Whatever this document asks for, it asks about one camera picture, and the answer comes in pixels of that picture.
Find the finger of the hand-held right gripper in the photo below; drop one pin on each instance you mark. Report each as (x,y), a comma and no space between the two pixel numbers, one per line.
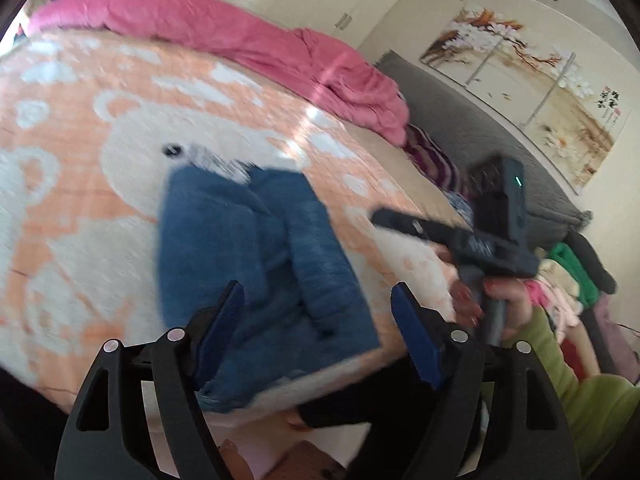
(415,225)

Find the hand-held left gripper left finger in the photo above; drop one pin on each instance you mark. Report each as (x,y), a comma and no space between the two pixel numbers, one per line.
(220,332)

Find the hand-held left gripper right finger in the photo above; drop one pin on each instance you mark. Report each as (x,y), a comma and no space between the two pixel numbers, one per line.
(415,340)

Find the blue denim pants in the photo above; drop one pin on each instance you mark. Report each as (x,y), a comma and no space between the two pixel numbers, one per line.
(240,260)

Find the person's right hand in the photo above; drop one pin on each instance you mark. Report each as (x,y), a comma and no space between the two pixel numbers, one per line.
(510,305)

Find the purple striped pillow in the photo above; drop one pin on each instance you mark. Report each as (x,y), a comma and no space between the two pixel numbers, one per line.
(430,160)

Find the beige bed sheet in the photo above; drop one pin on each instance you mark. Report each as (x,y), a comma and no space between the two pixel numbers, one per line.
(390,160)

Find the grey quilted headboard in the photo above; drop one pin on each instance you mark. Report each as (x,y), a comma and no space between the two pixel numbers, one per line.
(500,130)

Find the person's black trouser leg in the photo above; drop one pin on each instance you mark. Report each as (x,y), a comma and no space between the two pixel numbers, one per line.
(360,410)

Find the green garment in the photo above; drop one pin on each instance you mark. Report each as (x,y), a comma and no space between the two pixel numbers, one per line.
(575,270)

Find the pink garment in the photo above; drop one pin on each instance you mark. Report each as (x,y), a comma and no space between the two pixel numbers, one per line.
(555,300)

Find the brown dotted slipper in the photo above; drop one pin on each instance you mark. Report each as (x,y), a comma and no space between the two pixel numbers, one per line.
(310,462)

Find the orange patterned blanket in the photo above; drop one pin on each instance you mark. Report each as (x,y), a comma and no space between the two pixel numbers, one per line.
(75,185)

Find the pink duvet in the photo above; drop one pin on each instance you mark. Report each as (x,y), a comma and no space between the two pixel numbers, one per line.
(200,25)

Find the blossom wall painting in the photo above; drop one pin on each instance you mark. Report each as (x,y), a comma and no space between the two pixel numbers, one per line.
(525,85)

